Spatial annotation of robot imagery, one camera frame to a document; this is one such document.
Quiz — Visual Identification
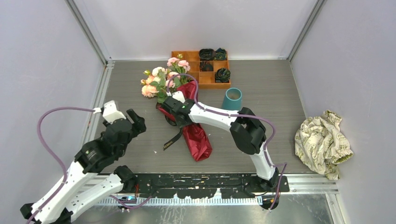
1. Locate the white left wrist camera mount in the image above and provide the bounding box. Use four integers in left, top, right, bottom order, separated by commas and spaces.
93, 100, 126, 124

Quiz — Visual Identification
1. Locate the teal vase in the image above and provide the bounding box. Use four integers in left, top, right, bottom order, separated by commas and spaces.
221, 88, 242, 111

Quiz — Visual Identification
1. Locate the black ribbon gold lettering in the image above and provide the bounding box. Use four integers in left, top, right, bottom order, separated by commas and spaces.
163, 116, 184, 152

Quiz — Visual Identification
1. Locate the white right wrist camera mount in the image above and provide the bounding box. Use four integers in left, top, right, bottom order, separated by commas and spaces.
172, 91, 185, 103

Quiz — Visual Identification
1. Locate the pink flower bouquet red wrap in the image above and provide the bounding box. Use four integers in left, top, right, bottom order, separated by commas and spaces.
141, 51, 212, 161

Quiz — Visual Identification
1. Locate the crumpled beige printed cloth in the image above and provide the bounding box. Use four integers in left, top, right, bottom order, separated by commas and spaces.
295, 110, 354, 181

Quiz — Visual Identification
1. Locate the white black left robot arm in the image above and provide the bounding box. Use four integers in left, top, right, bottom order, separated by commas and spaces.
20, 106, 147, 224

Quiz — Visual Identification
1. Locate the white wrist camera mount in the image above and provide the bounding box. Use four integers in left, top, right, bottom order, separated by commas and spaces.
93, 100, 126, 124
172, 91, 185, 103

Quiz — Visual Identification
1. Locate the aluminium frame rail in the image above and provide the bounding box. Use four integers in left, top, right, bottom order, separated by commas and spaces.
285, 173, 339, 194

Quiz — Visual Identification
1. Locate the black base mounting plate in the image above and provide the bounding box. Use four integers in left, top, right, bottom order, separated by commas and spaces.
121, 173, 290, 199

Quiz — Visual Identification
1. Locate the dark rolled sock back right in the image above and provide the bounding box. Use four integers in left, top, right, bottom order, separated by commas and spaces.
214, 48, 227, 61

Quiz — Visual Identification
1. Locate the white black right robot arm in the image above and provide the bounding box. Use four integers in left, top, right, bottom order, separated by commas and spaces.
160, 96, 279, 192

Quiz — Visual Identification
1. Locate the orange compartment tray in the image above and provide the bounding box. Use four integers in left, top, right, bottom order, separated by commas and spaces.
171, 50, 231, 90

